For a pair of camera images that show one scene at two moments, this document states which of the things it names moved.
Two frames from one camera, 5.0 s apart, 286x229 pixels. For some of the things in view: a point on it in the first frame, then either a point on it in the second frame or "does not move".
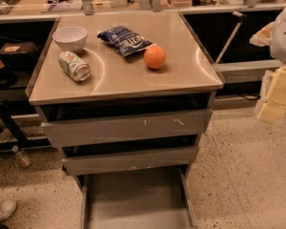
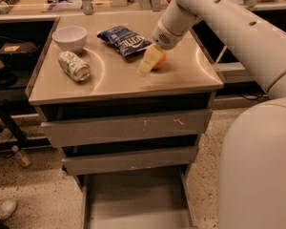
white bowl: [70, 38] does not move
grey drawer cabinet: [126, 94] does not move
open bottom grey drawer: [156, 197] does not move
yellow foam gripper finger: [280, 94] -> [162, 39]
